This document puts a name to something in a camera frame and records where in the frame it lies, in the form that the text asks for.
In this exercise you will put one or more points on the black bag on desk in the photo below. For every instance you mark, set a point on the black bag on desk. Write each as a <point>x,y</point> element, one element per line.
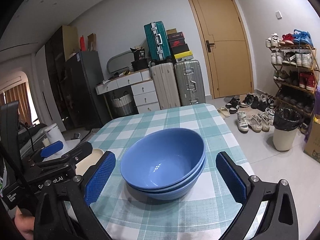
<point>140,61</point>

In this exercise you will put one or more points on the beige suitcase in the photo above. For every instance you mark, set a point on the beige suitcase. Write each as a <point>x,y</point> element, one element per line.
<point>163,76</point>

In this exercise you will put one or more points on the wooden door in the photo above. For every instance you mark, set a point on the wooden door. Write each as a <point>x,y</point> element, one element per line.
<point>225,47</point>

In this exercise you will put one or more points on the wooden shoe rack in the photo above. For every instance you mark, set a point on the wooden shoe rack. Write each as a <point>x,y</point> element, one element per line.
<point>296,75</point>

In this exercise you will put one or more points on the silver suitcase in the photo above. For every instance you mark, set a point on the silver suitcase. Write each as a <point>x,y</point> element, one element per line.
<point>190,82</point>

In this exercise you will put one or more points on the teal checked tablecloth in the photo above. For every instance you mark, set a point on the teal checked tablecloth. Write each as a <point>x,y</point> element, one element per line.
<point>205,212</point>

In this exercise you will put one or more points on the white drawer desk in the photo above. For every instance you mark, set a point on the white drawer desk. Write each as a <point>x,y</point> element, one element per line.
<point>139,84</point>

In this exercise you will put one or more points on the oval mirror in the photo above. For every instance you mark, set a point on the oval mirror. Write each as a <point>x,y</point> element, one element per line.
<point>120,63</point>

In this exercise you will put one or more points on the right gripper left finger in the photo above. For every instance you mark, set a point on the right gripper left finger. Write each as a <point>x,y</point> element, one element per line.
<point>64,210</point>

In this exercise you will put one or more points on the white trash bin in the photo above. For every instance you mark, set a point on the white trash bin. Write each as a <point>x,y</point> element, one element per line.
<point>286,123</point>

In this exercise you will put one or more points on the black refrigerator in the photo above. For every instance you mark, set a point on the black refrigerator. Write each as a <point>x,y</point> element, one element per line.
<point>82,74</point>

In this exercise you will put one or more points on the woven laundry basket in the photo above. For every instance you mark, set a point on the woven laundry basket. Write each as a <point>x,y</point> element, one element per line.
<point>123,105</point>

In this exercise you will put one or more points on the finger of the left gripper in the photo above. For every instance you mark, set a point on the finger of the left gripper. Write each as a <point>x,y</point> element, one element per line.
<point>51,149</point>

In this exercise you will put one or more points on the stack of shoe boxes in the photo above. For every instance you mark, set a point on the stack of shoe boxes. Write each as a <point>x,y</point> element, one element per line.
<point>178,46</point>

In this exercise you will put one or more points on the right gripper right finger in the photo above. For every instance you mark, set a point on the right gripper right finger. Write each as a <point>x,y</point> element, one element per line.
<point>279,220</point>

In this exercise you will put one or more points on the beige plate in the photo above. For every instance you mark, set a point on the beige plate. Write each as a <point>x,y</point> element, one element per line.
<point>88,161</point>

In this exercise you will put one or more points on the teal suitcase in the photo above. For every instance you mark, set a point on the teal suitcase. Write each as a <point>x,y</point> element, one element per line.
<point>157,40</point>

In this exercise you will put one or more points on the blue bowl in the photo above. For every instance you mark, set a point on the blue bowl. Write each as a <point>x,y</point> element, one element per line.
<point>182,183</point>
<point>162,158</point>
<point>166,196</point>

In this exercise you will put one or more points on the person's left hand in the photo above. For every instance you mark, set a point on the person's left hand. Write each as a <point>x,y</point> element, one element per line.
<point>24,224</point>

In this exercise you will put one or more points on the cardboard box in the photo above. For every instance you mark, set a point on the cardboard box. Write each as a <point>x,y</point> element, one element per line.
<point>312,147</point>

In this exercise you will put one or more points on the purple bag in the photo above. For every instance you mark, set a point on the purple bag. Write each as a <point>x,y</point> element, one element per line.
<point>316,110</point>

